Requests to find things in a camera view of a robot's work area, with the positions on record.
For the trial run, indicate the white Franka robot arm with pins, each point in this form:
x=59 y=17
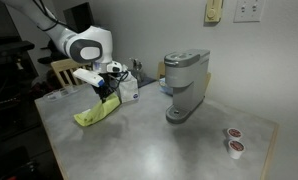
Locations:
x=89 y=46

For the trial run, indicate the grey pod coffee machine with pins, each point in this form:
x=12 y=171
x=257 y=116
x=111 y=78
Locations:
x=185 y=80

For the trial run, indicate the black cap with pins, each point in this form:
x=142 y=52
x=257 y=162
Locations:
x=45 y=59

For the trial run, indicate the blue plastic packet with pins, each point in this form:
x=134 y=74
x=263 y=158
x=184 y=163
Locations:
x=164 y=86

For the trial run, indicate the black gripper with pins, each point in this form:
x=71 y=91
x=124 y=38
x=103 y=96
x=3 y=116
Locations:
x=105 y=90

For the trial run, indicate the white coffee pod red lid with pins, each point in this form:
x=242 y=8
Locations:
x=236 y=148
x=234 y=133

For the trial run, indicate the yellow-green microfiber cloth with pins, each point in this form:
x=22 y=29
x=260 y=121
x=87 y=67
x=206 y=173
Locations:
x=95 y=113

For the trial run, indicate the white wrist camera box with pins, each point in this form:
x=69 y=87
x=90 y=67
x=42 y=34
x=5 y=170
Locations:
x=87 y=77

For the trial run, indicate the white wall switch plate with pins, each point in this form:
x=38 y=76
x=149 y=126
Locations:
x=249 y=10

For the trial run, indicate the black shelf unit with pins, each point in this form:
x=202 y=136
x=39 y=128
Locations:
x=9 y=50

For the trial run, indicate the cream wall thermostat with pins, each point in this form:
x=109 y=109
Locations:
x=213 y=11

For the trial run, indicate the black monitor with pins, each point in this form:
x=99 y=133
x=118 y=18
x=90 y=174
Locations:
x=77 y=16

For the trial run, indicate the clear plastic tray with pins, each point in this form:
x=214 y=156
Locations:
x=60 y=93

